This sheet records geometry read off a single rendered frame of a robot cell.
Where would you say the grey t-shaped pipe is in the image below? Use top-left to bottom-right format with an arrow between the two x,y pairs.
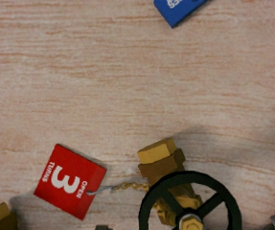
0,138 -> 242,230

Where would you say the red square tag with chain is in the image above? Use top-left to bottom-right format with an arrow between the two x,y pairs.
34,144 -> 176,227

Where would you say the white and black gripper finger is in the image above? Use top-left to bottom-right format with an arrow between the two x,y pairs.
95,225 -> 113,230

